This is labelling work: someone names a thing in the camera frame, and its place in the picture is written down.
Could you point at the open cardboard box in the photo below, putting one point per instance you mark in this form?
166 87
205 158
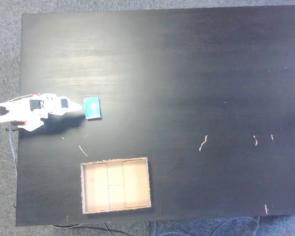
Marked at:
115 186

